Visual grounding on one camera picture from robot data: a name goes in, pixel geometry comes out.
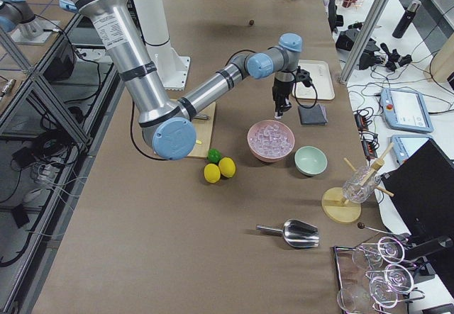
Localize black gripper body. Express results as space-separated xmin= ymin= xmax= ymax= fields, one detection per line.
xmin=272 ymin=79 xmax=293 ymax=106

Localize pink bowl of ice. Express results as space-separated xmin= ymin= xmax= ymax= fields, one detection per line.
xmin=247 ymin=120 xmax=295 ymax=163

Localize wooden cup stand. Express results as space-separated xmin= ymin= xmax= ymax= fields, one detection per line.
xmin=321 ymin=143 xmax=394 ymax=224

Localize steel ice scoop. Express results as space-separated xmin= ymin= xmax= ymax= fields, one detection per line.
xmin=255 ymin=219 xmax=319 ymax=249

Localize grey folded cloth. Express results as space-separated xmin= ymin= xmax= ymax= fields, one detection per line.
xmin=298 ymin=104 xmax=328 ymax=125

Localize cream rabbit tray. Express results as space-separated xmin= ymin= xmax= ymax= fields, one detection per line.
xmin=292 ymin=59 xmax=335 ymax=101

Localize empty green bowl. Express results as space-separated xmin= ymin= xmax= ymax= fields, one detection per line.
xmin=294 ymin=146 xmax=328 ymax=176

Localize bamboo cutting board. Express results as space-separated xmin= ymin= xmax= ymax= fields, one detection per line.
xmin=188 ymin=102 xmax=216 ymax=158

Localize yellow lemon upper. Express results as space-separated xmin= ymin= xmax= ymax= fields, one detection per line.
xmin=218 ymin=157 xmax=236 ymax=178

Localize yellow lemon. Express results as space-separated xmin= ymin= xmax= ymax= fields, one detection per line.
xmin=218 ymin=157 xmax=236 ymax=178
xmin=204 ymin=163 xmax=221 ymax=184

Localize steel muddler black tip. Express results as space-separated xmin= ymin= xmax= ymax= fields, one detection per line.
xmin=194 ymin=114 xmax=210 ymax=120

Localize green lime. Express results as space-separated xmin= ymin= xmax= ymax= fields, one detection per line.
xmin=207 ymin=148 xmax=223 ymax=164

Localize yellow lemon lower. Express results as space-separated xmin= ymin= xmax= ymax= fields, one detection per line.
xmin=204 ymin=163 xmax=221 ymax=184

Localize clear glass on stand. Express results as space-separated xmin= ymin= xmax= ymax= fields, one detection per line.
xmin=342 ymin=166 xmax=380 ymax=204

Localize teach pendant upper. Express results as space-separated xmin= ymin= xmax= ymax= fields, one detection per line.
xmin=380 ymin=88 xmax=433 ymax=133

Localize teach pendant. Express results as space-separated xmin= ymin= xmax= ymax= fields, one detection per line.
xmin=380 ymin=88 xmax=433 ymax=133
xmin=390 ymin=134 xmax=432 ymax=165

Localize teach pendant lower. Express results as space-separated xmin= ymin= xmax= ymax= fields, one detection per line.
xmin=390 ymin=134 xmax=432 ymax=165

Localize black bottle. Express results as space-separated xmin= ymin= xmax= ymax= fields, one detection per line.
xmin=392 ymin=0 xmax=421 ymax=38

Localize black monitor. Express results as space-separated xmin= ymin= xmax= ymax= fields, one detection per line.
xmin=382 ymin=139 xmax=453 ymax=240

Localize black tray of glasses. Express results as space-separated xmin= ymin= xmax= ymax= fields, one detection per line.
xmin=331 ymin=234 xmax=454 ymax=314

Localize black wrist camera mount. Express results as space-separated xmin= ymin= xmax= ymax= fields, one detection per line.
xmin=295 ymin=66 xmax=313 ymax=87

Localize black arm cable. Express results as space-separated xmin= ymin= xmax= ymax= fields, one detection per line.
xmin=226 ymin=48 xmax=318 ymax=109

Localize aluminium frame post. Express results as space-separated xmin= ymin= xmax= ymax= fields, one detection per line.
xmin=339 ymin=0 xmax=389 ymax=86

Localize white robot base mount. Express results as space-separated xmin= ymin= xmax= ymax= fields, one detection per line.
xmin=133 ymin=0 xmax=191 ymax=91

